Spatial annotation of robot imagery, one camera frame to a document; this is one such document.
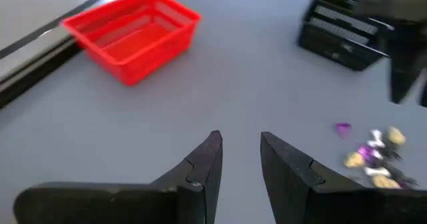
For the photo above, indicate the beige plastic skull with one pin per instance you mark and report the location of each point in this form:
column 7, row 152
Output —
column 354, row 160
column 396, row 135
column 385, row 181

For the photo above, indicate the white plastic bone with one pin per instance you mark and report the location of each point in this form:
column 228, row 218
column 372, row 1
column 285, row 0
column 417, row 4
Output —
column 376, row 138
column 377, row 171

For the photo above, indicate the red plastic basket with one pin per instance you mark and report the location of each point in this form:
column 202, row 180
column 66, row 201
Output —
column 133, row 40

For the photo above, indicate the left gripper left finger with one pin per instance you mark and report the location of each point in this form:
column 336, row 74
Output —
column 187, row 190

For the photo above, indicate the black plastic spider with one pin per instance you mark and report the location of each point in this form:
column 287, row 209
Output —
column 405, row 180
column 393, row 155

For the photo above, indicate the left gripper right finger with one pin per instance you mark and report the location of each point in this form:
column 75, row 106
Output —
column 293, row 184

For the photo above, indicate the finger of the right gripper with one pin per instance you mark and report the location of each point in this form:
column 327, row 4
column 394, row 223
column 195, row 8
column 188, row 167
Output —
column 403, row 64
column 424, row 95

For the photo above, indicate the black plastic basket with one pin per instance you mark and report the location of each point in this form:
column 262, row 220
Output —
column 333, row 40

